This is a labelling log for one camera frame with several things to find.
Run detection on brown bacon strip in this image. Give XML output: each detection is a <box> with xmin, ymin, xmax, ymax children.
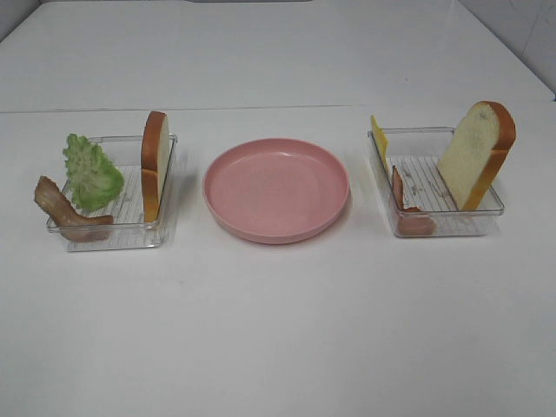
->
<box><xmin>34</xmin><ymin>175</ymin><xmax>114</xmax><ymax>242</ymax></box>
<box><xmin>392</xmin><ymin>166</ymin><xmax>436</xmax><ymax>237</ymax></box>

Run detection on white bread slice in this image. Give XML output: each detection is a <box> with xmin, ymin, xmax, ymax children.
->
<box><xmin>437</xmin><ymin>101</ymin><xmax>516</xmax><ymax>211</ymax></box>
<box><xmin>141</xmin><ymin>111</ymin><xmax>170</xmax><ymax>222</ymax></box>

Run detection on green lettuce leaf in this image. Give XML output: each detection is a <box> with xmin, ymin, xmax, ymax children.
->
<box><xmin>63</xmin><ymin>133</ymin><xmax>124</xmax><ymax>211</ymax></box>

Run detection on pink round plate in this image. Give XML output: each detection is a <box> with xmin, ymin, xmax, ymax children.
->
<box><xmin>203</xmin><ymin>138</ymin><xmax>350</xmax><ymax>244</ymax></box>

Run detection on yellow cheese slice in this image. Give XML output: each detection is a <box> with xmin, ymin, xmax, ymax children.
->
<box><xmin>370</xmin><ymin>115</ymin><xmax>390</xmax><ymax>173</ymax></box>

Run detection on right clear plastic tray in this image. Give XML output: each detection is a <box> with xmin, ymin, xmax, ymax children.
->
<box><xmin>367</xmin><ymin>127</ymin><xmax>505</xmax><ymax>238</ymax></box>

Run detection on clear plastic tray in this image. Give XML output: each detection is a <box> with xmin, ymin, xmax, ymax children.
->
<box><xmin>367</xmin><ymin>127</ymin><xmax>505</xmax><ymax>238</ymax></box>
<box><xmin>46</xmin><ymin>134</ymin><xmax>179</xmax><ymax>252</ymax></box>

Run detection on left clear plastic tray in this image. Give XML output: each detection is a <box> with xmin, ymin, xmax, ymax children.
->
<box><xmin>46</xmin><ymin>134</ymin><xmax>179</xmax><ymax>252</ymax></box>

